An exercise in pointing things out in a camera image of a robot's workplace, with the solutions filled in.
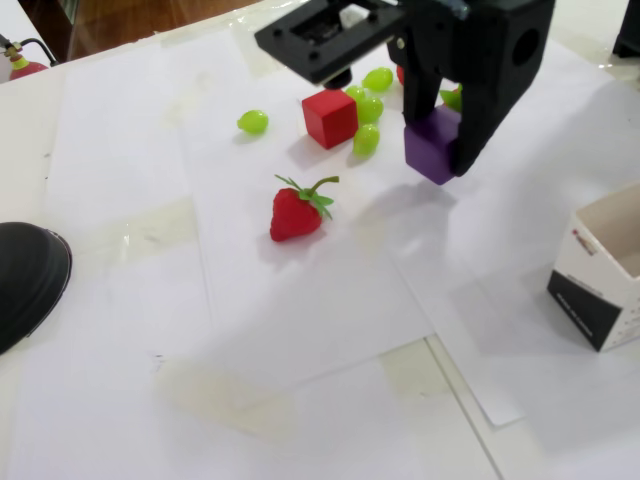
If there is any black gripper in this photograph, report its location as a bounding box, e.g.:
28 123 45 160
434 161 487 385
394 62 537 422
387 0 557 177

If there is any purple wooden cube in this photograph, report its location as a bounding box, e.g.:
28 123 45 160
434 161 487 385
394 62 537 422
403 105 464 187

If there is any red wooden cube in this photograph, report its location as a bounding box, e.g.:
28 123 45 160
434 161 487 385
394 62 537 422
301 88 359 150

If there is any red strawberry with broad leaves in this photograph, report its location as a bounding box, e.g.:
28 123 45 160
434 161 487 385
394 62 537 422
438 83 464 114

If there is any red strawberry with long stem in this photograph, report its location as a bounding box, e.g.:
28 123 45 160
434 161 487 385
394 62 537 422
269 174 341 244

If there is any black base block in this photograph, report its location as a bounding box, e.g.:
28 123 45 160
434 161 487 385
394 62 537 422
612 0 640 59

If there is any white and black carton box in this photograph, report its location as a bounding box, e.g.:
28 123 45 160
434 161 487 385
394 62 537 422
546 180 640 354

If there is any red fire extinguisher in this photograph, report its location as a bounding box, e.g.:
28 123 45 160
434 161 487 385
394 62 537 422
0 34 60 84

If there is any black round stand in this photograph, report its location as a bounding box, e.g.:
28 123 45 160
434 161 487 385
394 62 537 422
0 221 74 357

